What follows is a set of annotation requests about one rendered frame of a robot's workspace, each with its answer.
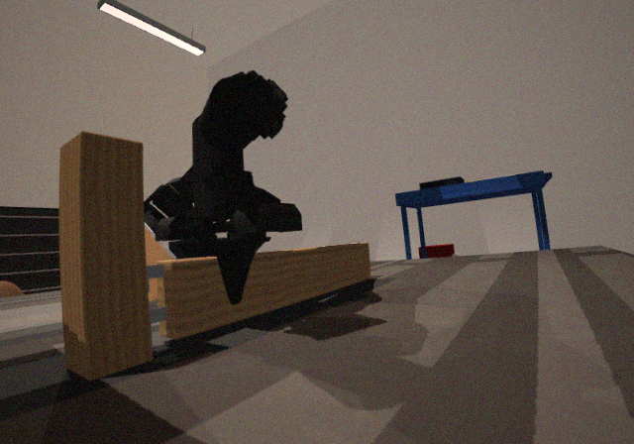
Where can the wooden headboard post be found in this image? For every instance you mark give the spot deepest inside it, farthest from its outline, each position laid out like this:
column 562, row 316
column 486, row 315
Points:
column 102, row 255

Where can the wooden side rail with steel hooks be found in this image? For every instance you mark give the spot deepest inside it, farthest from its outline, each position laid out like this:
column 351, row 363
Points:
column 192, row 297

